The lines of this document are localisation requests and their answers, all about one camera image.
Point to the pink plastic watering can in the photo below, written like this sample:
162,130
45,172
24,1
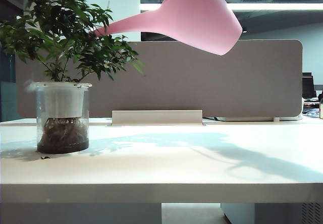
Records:
196,19

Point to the white inner plant pot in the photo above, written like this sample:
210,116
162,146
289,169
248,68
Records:
63,100

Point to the clear glass plant jar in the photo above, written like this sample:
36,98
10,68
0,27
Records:
40,123

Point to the green leafy plant with roots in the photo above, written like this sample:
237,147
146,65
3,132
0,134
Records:
58,27

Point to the grey desk divider panel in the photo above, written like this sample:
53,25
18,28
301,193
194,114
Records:
202,82

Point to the fallen dark leaf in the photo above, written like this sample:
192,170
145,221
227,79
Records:
45,158

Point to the grey table support panel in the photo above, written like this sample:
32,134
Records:
75,214

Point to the black computer monitor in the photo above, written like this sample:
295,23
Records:
308,87

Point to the long ceiling light strip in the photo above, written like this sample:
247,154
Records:
277,6

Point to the grey vented cabinet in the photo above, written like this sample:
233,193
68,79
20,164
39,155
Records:
265,214

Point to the beige box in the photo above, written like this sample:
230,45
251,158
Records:
321,111

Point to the white divider foot bracket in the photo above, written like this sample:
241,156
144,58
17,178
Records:
255,119

